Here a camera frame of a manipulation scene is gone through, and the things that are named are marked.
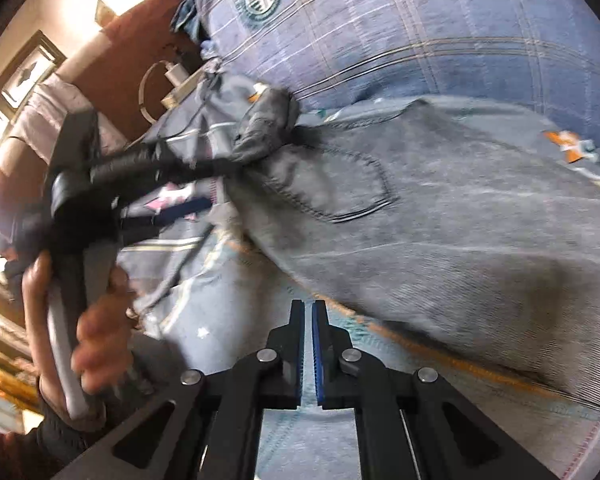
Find brown wooden headboard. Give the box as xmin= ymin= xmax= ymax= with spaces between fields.
xmin=62 ymin=0 xmax=222 ymax=142

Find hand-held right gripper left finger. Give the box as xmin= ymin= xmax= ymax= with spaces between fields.
xmin=52 ymin=299 xmax=304 ymax=480

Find white charger cable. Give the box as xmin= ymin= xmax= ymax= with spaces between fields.
xmin=138 ymin=59 xmax=170 ymax=125

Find crumpled blue cloth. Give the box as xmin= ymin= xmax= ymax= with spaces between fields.
xmin=171 ymin=0 xmax=207 ymax=42

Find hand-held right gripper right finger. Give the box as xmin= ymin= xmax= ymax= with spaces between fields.
xmin=312 ymin=299 xmax=562 ymax=480

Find grey denim pants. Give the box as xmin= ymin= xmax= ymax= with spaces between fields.
xmin=224 ymin=86 xmax=600 ymax=417

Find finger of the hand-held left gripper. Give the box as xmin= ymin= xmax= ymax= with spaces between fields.
xmin=117 ymin=197 xmax=214 ymax=235
xmin=91 ymin=146 xmax=234 ymax=187

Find dark framed wall picture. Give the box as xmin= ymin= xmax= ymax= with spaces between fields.
xmin=0 ymin=30 xmax=67 ymax=111

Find person's left forearm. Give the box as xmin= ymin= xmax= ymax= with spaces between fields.
xmin=0 ymin=377 xmax=112 ymax=480

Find blue plaid quilt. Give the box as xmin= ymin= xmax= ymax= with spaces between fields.
xmin=194 ymin=0 xmax=600 ymax=152

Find white charger plug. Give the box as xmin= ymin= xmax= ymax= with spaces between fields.
xmin=164 ymin=62 xmax=192 ymax=87

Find grey denim jeans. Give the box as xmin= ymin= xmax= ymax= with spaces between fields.
xmin=114 ymin=71 xmax=600 ymax=480

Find person's left hand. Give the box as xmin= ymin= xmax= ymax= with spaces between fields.
xmin=22 ymin=252 xmax=134 ymax=428

